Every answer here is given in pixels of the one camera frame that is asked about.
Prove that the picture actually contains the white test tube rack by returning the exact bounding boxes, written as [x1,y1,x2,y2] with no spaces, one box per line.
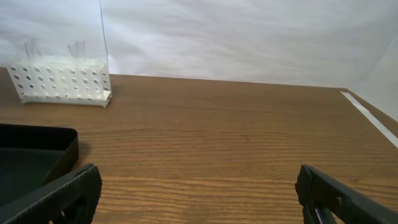
[6,55,113,108]

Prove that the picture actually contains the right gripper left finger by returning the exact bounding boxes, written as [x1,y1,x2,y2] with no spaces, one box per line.
[0,163,103,224]

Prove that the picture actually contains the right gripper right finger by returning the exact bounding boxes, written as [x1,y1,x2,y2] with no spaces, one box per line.
[294,164,398,224]

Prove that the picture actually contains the black tray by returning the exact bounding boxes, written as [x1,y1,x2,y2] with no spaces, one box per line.
[0,123,80,208]

